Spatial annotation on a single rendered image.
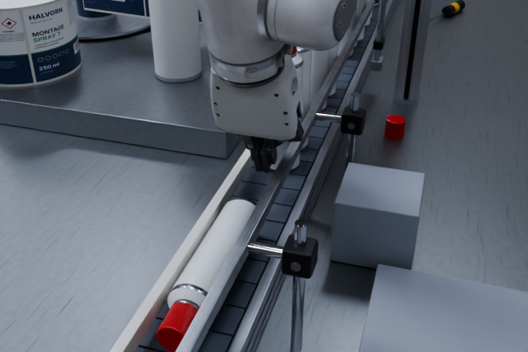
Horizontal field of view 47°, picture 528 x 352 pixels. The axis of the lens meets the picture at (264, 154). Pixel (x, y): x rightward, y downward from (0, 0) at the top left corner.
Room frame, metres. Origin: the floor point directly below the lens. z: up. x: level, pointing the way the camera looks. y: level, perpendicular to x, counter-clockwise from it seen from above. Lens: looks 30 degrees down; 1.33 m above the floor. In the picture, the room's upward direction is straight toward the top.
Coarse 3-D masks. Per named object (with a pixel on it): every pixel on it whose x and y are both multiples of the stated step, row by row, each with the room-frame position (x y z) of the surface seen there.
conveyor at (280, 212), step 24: (360, 48) 1.23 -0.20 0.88; (336, 96) 0.99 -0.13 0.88; (312, 144) 0.81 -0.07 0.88; (240, 192) 0.68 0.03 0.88; (288, 192) 0.68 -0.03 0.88; (288, 216) 0.65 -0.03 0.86; (264, 240) 0.58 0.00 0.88; (264, 264) 0.53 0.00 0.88; (240, 288) 0.49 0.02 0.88; (240, 312) 0.46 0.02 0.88; (216, 336) 0.43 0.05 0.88
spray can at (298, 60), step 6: (294, 48) 0.74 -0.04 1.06; (288, 54) 0.74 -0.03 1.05; (294, 54) 0.74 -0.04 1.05; (294, 60) 0.73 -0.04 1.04; (300, 60) 0.74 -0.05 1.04; (300, 66) 0.74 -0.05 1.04; (300, 72) 0.74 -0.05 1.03; (300, 78) 0.74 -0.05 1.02; (300, 84) 0.74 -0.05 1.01; (300, 120) 0.74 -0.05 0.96; (282, 144) 0.73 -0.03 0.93; (288, 144) 0.73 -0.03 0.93; (282, 150) 0.73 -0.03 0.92; (282, 156) 0.73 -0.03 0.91; (276, 162) 0.73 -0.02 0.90; (270, 168) 0.73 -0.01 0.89; (276, 168) 0.73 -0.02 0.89; (294, 168) 0.73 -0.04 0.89
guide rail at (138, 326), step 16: (240, 160) 0.70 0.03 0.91; (240, 176) 0.68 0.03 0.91; (224, 192) 0.63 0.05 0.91; (208, 208) 0.59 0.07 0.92; (208, 224) 0.57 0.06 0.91; (192, 240) 0.53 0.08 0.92; (176, 256) 0.50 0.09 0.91; (176, 272) 0.48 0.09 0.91; (160, 288) 0.45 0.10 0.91; (144, 304) 0.43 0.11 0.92; (160, 304) 0.45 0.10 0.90; (144, 320) 0.41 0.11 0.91; (128, 336) 0.39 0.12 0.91; (144, 336) 0.41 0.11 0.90
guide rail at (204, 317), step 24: (360, 24) 1.14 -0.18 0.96; (336, 72) 0.90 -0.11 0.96; (312, 120) 0.73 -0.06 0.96; (288, 168) 0.61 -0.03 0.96; (264, 192) 0.55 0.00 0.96; (264, 216) 0.52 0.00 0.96; (240, 240) 0.47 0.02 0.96; (240, 264) 0.45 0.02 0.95; (216, 288) 0.40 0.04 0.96; (216, 312) 0.38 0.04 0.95; (192, 336) 0.35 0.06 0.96
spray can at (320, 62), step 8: (312, 56) 0.92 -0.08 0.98; (320, 56) 0.92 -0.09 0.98; (328, 56) 0.93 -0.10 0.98; (312, 64) 0.92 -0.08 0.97; (320, 64) 0.92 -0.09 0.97; (328, 64) 0.94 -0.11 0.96; (312, 72) 0.92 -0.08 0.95; (320, 72) 0.92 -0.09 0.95; (312, 80) 0.92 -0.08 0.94; (320, 80) 0.92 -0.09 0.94; (312, 88) 0.92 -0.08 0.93; (320, 88) 0.92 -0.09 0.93; (312, 96) 0.92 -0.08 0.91
